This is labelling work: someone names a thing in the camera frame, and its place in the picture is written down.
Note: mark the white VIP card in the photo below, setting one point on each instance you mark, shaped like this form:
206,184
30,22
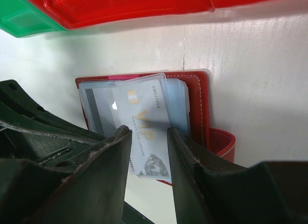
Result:
141,107

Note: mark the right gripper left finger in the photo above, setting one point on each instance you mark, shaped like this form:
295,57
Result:
94,192

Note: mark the red leather card holder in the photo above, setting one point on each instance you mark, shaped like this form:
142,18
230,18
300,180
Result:
186,98

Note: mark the red bin with black card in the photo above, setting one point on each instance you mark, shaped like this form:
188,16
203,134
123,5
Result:
74,14

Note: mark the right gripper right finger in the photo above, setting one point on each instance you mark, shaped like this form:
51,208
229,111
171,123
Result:
208,189

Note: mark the green plastic bin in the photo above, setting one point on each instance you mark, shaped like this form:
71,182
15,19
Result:
21,18

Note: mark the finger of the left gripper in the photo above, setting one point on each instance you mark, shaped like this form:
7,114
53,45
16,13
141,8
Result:
29,131

